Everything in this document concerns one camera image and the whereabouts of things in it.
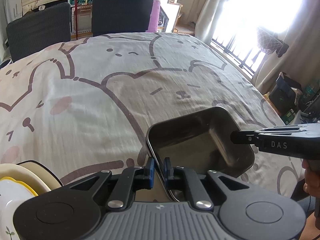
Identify left dark chair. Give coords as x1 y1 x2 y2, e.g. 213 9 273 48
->
6 2 71 62

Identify small rectangular steel tray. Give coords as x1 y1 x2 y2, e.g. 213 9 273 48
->
146 106 254 186

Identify right dark chair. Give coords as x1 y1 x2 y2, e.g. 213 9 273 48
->
92 0 153 36

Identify bear pattern tablecloth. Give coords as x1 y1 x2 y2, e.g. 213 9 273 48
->
0 31 306 201

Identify beige curtain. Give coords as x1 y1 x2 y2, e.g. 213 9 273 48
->
195 0 220 46

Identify yellow rimmed floral bowl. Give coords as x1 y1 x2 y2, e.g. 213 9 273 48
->
0 177 38 239

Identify purple box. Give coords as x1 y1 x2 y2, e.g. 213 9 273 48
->
146 0 161 33

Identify right hand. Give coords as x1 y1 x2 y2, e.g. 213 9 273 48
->
302 159 320 198

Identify cream ceramic plate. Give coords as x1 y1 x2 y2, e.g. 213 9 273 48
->
1 160 63 195

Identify dark chair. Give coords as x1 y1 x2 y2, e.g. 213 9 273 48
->
6 2 71 62
92 0 153 36

